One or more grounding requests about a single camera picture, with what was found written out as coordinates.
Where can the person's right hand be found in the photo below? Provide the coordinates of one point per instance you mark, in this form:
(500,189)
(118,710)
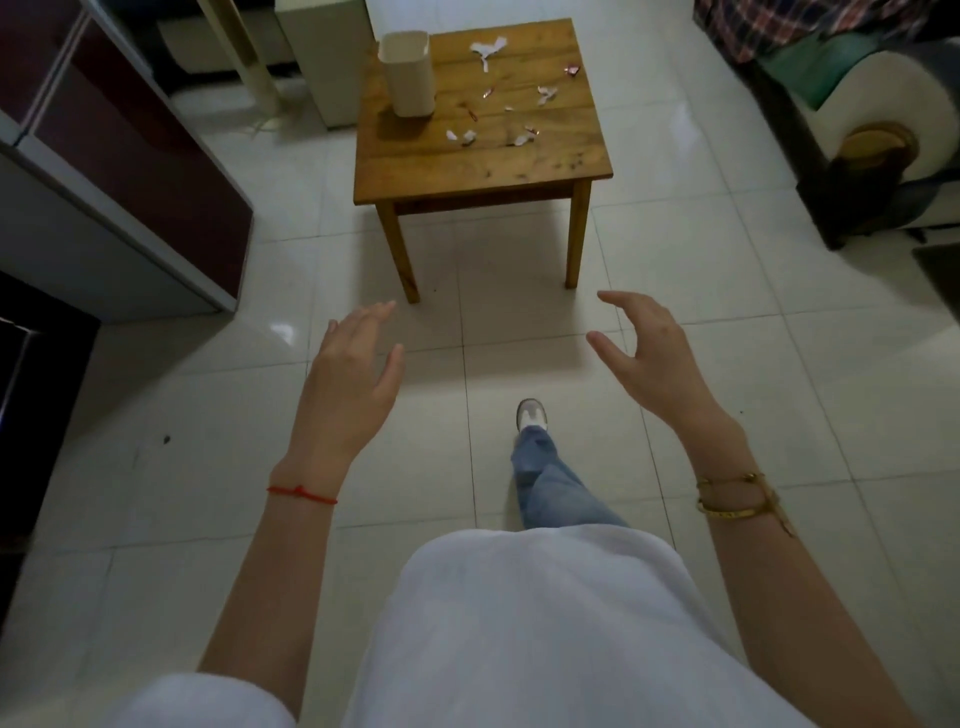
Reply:
(667,375)

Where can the person's left hand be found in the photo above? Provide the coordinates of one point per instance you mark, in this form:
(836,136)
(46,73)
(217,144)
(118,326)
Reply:
(341,397)

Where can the person's left thumb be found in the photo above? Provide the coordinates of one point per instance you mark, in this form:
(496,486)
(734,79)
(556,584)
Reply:
(391,379)

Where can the person's right thumb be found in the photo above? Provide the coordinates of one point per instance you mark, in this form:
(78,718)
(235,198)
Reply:
(609,354)

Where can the person's right forearm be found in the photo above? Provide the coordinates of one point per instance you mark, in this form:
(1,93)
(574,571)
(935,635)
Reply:
(787,607)

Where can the person's left forearm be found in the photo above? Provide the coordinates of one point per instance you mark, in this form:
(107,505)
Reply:
(262,592)

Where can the white and grey shoe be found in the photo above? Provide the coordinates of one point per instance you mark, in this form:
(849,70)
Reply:
(531,414)

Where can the blue jeans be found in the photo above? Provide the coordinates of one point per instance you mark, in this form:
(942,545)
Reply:
(551,487)

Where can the wide gold bangle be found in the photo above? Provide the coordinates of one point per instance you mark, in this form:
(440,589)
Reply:
(739,513)

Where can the square wooden table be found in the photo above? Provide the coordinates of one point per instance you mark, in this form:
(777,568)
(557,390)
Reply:
(487,161)

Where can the white shirt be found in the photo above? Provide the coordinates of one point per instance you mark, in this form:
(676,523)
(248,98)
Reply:
(540,637)

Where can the white rectangular waste bin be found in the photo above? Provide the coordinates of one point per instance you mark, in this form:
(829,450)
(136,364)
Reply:
(409,75)

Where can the scattered white paper scraps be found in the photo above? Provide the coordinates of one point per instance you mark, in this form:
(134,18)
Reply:
(487,51)

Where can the dark red cabinet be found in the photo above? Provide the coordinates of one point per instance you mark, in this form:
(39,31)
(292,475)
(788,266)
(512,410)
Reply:
(135,150)

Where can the sofa with round armrest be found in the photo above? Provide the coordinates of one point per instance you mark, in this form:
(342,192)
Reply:
(877,135)

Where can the cream white pole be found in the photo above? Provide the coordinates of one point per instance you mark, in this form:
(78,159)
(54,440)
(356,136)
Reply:
(251,52)

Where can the black glass cabinet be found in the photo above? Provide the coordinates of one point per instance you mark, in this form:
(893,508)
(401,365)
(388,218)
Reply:
(37,420)

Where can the green cushion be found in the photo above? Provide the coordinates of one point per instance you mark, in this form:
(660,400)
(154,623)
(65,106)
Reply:
(825,67)

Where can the plaid cloth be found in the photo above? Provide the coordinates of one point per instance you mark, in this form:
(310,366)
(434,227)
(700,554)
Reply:
(772,22)

